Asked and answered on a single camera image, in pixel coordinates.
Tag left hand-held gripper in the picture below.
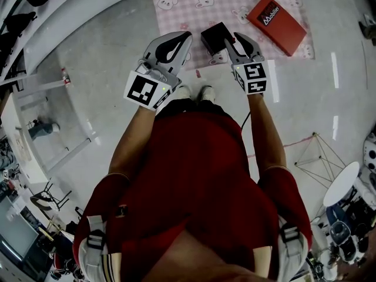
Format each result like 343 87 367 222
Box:
122 30 194 112

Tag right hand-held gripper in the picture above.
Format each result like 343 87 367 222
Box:
224 32 269 96

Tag small black box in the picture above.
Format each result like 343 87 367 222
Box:
200 21 234 57

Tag person's left forearm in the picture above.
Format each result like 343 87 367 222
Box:
108 106 156 179

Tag person's right forearm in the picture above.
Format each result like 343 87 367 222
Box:
248 92 288 173

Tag red box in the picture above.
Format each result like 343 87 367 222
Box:
246 0 308 58

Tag person's left white shoe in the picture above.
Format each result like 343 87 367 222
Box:
175 85 192 101

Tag person's white shoe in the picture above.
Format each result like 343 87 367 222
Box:
175 85 192 101
200 85 216 102

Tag pink bunny-print mat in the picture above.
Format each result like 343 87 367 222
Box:
148 0 315 72

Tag person's right white shoe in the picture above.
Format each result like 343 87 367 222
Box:
200 85 216 102

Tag person's black shorts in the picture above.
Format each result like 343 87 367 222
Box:
154 97 236 123

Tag clear plastic bottle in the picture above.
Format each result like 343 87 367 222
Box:
61 67 72 88

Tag person's red shirt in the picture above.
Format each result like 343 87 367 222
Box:
72 110 313 282

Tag white shelf rack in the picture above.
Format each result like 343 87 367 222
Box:
0 0 99 83

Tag white metal table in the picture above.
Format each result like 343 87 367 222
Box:
10 73 93 177

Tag white round-holed device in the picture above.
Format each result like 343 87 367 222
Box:
363 133 376 174

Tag white round table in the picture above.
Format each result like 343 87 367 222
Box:
323 161 361 207

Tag black folding chair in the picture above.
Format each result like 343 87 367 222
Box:
29 182 73 213

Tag blue and white machine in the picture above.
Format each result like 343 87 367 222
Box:
325 204 368 264

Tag gold wire frame stand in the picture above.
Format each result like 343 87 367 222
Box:
294 132 347 189

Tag white harness strap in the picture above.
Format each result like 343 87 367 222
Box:
277 216 308 279
78 214 108 281

